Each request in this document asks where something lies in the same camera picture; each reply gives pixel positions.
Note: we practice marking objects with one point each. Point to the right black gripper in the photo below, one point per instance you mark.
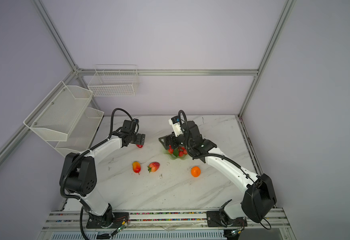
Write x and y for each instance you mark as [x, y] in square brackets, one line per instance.
[171, 139]

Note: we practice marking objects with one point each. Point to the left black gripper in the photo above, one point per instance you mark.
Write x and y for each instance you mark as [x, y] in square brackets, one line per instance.
[140, 139]

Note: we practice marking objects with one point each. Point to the red fake grape bunch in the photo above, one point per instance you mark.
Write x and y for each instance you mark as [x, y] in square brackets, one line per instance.
[179, 152]

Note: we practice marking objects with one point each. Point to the red yellow fake mango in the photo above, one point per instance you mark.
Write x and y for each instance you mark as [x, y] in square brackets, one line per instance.
[136, 167]

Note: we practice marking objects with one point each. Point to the fake orange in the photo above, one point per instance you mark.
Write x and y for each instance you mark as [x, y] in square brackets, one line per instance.
[195, 171]

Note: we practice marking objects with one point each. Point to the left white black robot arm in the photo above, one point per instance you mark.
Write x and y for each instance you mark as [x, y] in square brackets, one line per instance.
[79, 173]

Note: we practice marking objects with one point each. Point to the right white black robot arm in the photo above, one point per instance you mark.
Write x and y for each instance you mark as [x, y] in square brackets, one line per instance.
[257, 191]

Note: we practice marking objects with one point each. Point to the green scalloped fruit bowl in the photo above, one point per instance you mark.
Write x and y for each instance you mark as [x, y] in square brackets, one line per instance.
[165, 152]

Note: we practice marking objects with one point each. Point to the white mesh shelf lower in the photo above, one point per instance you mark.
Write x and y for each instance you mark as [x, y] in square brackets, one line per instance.
[83, 133]

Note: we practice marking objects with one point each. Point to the white mesh shelf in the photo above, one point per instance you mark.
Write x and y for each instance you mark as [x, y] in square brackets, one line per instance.
[55, 118]
[83, 133]

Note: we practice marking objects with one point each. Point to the white mesh shelf upper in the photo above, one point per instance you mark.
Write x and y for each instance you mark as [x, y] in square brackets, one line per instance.
[55, 118]

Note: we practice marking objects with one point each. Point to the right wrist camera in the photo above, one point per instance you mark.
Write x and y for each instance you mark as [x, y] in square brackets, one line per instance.
[175, 123]

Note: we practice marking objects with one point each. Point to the white wire basket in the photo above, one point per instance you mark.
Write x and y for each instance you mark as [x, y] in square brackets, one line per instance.
[115, 81]

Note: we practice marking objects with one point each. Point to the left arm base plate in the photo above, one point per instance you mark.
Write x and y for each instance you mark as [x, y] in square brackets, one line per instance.
[108, 221]

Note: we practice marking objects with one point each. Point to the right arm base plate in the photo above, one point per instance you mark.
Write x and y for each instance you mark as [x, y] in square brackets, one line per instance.
[221, 219]

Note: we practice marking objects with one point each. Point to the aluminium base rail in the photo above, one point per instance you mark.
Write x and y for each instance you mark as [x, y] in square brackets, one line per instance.
[167, 220]

